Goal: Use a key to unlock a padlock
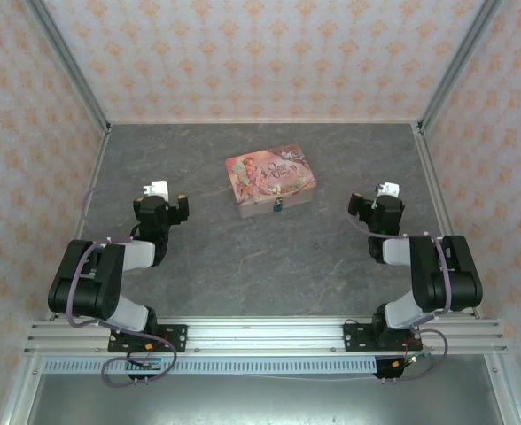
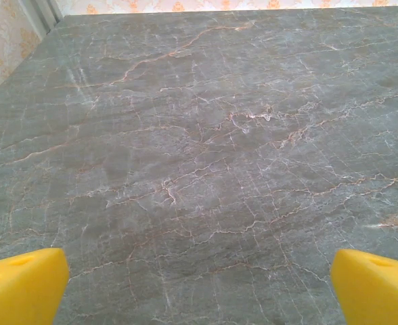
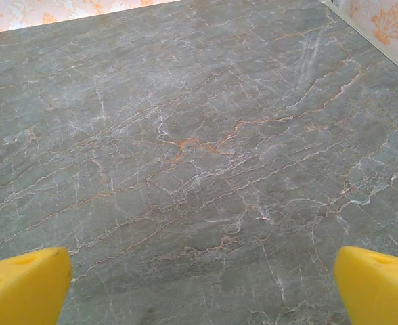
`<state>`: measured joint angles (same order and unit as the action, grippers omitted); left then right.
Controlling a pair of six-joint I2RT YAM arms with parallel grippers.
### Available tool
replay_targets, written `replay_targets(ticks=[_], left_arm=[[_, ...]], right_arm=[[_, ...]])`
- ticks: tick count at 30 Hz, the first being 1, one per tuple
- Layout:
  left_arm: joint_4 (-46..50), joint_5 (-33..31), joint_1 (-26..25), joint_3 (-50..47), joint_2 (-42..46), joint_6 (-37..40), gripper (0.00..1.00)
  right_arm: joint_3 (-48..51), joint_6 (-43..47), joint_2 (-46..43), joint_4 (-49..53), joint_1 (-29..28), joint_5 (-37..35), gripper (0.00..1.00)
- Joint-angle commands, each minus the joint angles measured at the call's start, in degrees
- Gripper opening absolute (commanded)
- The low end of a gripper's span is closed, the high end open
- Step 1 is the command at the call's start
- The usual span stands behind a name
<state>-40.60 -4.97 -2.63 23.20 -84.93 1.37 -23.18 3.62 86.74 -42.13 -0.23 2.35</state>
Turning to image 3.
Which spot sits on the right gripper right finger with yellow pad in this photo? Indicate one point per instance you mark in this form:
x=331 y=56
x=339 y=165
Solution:
x=378 y=291

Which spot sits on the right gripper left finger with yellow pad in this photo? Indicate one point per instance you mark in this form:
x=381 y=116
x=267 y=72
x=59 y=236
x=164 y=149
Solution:
x=23 y=291

